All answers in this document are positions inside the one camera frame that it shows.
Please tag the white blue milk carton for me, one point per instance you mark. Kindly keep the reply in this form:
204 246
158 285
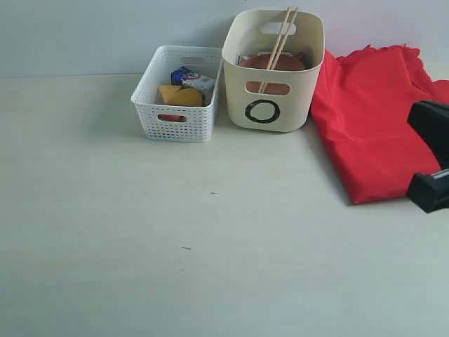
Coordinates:
188 78

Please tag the red table cloth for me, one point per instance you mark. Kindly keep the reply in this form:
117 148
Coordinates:
361 105

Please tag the cream plastic bin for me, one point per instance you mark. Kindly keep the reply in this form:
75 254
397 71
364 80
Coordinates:
252 33

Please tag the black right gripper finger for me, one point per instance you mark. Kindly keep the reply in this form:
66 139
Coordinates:
429 119
429 192

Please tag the yellow cheese wedge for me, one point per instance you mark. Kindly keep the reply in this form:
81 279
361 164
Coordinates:
166 93

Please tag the brown wooden plate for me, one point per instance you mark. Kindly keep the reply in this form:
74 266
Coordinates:
286 62

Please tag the white woven plastic basket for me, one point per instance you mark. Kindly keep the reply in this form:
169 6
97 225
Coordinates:
200 120

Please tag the wooden chopstick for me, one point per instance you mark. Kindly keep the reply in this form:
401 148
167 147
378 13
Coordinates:
284 38
278 39

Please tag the brown wooden spoon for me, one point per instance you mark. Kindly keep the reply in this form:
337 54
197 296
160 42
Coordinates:
301 57

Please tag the yellow lemon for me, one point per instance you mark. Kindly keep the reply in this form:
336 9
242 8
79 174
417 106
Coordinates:
188 97

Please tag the red sausage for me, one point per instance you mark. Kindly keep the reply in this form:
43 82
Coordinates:
172 118

